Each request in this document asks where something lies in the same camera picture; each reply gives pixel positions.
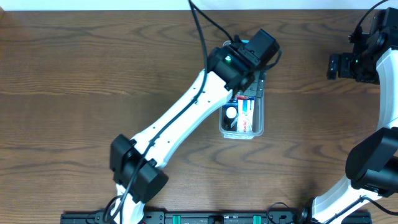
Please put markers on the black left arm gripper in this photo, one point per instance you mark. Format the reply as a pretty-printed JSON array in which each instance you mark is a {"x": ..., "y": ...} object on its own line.
[{"x": 257, "y": 84}]

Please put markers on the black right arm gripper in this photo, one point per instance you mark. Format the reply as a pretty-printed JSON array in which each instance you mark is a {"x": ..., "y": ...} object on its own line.
[{"x": 334, "y": 66}]

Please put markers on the white Panadol box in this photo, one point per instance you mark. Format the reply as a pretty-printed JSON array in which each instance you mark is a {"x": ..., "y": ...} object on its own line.
[{"x": 245, "y": 114}]

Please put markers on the dark bottle with white cap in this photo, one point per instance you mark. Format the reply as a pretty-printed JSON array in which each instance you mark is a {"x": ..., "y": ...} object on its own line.
[{"x": 230, "y": 119}]

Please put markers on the blue Kool Fever box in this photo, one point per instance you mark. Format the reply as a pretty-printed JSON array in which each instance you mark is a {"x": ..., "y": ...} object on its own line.
[{"x": 232, "y": 103}]

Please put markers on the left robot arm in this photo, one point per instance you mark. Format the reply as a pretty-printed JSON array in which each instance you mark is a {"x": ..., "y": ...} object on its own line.
[{"x": 137, "y": 163}]

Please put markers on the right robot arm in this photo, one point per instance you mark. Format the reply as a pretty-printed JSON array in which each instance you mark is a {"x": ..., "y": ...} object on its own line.
[{"x": 371, "y": 166}]

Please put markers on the clear plastic container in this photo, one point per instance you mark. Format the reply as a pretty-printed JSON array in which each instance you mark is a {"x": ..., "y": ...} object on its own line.
[{"x": 258, "y": 121}]

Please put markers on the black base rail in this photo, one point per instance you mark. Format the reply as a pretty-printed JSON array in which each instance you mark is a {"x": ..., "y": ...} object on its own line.
[{"x": 187, "y": 218}]

